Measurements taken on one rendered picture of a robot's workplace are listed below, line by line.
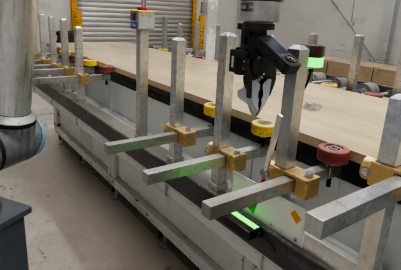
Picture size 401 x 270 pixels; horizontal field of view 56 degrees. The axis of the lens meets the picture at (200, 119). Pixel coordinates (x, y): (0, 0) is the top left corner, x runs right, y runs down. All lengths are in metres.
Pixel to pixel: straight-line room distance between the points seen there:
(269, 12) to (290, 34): 9.42
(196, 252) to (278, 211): 0.90
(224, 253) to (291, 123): 0.91
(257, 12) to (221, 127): 0.40
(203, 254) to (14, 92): 1.07
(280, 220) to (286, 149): 0.18
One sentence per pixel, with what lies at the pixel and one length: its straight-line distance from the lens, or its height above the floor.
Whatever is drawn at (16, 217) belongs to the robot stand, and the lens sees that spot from 1.32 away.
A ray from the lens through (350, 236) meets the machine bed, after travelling 1.16.
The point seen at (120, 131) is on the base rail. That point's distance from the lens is 1.70.
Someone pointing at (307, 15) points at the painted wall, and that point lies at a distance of 9.97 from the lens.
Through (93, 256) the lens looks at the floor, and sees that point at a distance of 2.11.
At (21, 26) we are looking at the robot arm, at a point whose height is 1.16.
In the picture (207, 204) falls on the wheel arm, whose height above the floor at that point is 0.86.
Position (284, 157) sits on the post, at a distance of 0.93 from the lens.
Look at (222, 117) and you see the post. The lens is 1.09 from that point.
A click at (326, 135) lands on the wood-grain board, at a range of 1.16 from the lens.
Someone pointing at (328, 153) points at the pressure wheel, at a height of 0.90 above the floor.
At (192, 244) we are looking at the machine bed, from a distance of 1.87.
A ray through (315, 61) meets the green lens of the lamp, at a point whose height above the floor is 1.13.
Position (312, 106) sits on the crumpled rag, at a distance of 1.43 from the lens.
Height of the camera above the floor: 1.23
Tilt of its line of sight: 16 degrees down
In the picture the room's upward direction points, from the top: 3 degrees clockwise
